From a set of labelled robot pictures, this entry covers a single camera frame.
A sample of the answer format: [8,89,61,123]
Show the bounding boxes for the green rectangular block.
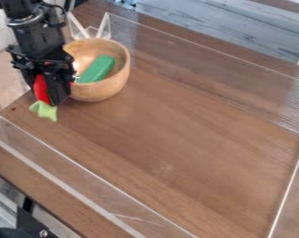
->
[77,55,115,83]

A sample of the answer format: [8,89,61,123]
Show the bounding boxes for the wooden bowl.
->
[64,38,131,102]

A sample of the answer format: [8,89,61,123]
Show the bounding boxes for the clear acrylic tray wall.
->
[0,13,299,238]

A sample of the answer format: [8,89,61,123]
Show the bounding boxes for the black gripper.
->
[6,15,76,106]

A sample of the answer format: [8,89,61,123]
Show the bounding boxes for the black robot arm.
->
[0,0,76,106]

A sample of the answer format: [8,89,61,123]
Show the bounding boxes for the black metal bracket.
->
[16,197,60,238]

